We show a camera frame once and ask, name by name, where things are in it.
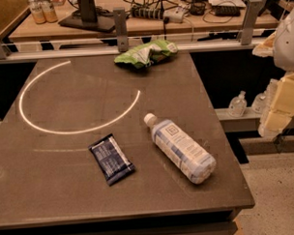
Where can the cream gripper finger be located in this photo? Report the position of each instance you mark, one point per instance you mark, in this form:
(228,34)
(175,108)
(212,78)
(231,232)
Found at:
(279,109)
(265,49)

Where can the blue label plastic water bottle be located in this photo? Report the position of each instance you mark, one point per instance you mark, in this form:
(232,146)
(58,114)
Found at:
(193,160)

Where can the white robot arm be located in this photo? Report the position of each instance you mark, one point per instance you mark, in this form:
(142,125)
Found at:
(284,47)

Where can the clear sanitizer bottle right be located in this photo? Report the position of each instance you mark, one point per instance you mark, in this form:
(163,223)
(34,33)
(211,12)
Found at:
(259,103)

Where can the clear sanitizer bottle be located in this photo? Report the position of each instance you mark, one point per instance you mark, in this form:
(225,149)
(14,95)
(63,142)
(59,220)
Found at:
(259,103)
(238,105)

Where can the clear sanitizer bottle left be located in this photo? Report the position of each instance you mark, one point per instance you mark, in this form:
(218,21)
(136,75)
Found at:
(238,105)

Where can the grey metal side shelf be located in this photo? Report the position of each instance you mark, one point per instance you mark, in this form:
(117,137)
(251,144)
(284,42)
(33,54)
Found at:
(249,122)

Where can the black box on desk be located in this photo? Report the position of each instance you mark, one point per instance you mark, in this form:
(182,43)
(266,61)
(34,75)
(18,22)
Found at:
(227,11)

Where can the white power adapter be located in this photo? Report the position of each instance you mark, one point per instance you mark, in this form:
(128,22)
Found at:
(174,16)

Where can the green chip bag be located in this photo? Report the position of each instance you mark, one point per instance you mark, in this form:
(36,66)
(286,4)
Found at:
(147,54)

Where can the black power strip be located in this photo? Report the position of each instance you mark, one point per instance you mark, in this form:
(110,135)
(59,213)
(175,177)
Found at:
(146,13)

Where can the black monitor stand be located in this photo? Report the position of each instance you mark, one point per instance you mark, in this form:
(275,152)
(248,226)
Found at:
(88,19)

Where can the dark blue snack packet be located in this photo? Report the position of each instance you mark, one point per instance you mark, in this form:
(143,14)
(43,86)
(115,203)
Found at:
(111,159)

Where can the amber jar right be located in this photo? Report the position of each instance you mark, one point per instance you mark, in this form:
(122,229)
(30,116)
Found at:
(49,12)

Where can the amber jar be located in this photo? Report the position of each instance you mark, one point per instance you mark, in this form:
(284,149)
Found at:
(36,11)
(49,12)

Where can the wooden desk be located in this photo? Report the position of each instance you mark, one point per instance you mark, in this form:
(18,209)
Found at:
(29,31)

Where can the amber jar left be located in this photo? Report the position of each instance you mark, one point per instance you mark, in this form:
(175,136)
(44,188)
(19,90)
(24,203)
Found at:
(36,11)

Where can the grey metal rail frame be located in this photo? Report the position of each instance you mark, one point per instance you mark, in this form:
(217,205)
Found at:
(122,40)

